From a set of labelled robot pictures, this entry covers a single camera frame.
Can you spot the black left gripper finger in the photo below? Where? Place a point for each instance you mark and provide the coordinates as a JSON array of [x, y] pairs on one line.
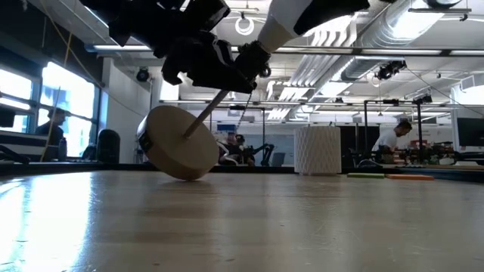
[[227, 81], [223, 53]]

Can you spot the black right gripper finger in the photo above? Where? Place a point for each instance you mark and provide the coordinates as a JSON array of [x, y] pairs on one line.
[[329, 9]]

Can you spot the wooden lamp with black socket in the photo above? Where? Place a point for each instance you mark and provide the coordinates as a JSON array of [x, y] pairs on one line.
[[174, 143]]

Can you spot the black background robot arm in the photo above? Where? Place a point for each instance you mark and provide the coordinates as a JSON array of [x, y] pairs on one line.
[[264, 149]]

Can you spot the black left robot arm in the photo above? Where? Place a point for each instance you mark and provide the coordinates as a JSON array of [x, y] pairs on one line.
[[132, 19]]

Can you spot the person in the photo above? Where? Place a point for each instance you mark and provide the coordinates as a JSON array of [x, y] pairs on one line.
[[232, 149], [387, 140], [54, 132]]

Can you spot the white textured pen cup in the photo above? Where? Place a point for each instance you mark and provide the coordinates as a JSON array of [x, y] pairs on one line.
[[317, 151]]

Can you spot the black rounded bin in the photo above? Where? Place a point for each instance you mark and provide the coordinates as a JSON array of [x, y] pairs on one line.
[[108, 147]]

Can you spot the dark drinking bottle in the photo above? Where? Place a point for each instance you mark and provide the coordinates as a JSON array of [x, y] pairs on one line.
[[62, 151]]

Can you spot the green sticky note pad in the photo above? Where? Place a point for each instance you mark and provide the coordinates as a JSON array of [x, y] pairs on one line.
[[365, 175]]

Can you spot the black computer monitor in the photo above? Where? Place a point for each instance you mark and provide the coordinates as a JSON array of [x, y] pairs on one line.
[[470, 132]]

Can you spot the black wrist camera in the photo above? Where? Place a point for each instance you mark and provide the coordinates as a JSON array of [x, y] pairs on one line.
[[206, 13]]

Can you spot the silver ventilation duct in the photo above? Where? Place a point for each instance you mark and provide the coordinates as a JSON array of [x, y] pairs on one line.
[[397, 26]]

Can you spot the black ceiling mounted camera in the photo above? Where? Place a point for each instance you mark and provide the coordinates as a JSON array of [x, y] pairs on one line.
[[391, 70]]

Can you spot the black gantry frame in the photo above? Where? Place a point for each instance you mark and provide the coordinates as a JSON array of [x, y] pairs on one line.
[[419, 132]]

